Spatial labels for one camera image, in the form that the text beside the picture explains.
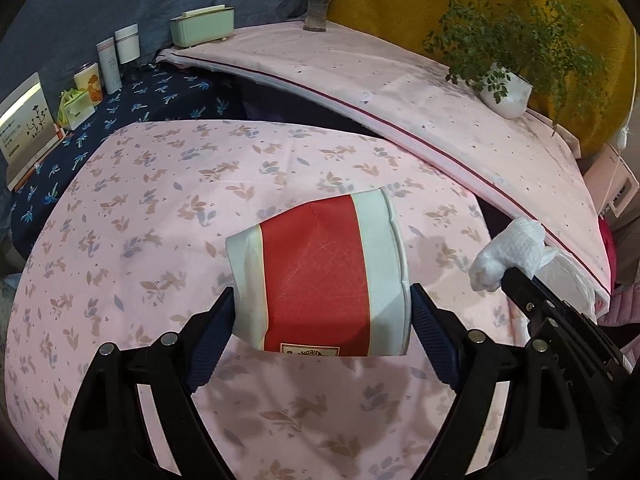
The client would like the white tissue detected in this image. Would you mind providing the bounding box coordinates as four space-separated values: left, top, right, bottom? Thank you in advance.
469 218 559 292

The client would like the trash bin with white liner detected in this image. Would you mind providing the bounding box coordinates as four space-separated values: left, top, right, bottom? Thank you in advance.
535 246 597 322

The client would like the pink quilted jacket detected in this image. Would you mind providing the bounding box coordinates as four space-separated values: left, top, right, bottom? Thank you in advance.
599 283 640 365

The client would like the red fabric item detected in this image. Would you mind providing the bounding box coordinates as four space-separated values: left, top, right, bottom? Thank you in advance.
598 217 617 289

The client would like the pink rabbit print tablecloth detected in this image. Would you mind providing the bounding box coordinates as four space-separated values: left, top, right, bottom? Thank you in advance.
4 122 513 479

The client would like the pink dotted bench cover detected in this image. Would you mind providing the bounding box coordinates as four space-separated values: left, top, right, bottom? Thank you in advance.
157 22 611 315

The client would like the pink appliance with display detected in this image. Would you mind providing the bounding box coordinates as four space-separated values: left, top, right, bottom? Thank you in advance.
584 144 639 218

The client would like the navy leaf print cloth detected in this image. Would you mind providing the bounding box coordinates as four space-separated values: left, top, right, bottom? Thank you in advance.
11 63 246 258

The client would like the white pot green plant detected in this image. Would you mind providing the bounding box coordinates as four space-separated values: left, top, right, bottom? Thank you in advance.
423 0 608 122

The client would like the small green white box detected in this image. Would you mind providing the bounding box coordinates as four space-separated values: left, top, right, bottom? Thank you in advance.
56 89 96 130

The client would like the white gold card box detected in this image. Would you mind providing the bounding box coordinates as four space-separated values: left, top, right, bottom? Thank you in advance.
0 73 63 191

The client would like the small orange print box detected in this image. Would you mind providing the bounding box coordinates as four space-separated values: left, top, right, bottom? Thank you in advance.
74 62 103 105

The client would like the white tall bottle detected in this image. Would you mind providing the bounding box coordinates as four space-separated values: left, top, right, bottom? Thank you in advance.
96 38 122 94

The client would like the white cylindrical jar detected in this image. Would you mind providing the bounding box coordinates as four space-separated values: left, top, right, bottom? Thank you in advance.
114 24 140 65

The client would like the mint green storage box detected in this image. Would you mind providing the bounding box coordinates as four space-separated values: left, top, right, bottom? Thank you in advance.
169 4 234 48

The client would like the white cord with switch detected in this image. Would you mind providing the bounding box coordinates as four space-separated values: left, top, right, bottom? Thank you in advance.
596 24 640 221

